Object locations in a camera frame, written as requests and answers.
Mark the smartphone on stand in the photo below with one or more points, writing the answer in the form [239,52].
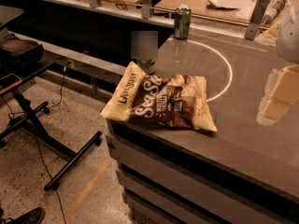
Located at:
[8,82]

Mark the bottle behind chip bag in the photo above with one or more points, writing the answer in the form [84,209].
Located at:
[147,65]

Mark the handled tool on bench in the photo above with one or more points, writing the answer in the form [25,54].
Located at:
[270,14]

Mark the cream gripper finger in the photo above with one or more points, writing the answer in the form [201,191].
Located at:
[281,92]

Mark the black shoe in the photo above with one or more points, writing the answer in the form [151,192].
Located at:
[34,216]

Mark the grey metal bracket middle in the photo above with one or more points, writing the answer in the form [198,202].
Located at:
[146,9]

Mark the green soda can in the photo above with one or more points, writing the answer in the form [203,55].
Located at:
[182,21]

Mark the grey table cabinet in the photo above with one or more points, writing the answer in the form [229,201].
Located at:
[244,174]

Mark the white papers on bench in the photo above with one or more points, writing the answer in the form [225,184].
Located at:
[230,4]

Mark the grey metal bracket right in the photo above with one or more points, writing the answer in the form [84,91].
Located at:
[256,18]

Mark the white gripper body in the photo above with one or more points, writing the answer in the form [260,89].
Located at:
[289,36]

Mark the dark bag on stand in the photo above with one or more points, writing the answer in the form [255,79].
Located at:
[16,53]

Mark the brown and cream chip bag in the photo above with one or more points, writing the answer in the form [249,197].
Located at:
[178,101]

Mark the black rolling stand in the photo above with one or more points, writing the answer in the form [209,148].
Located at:
[31,123]

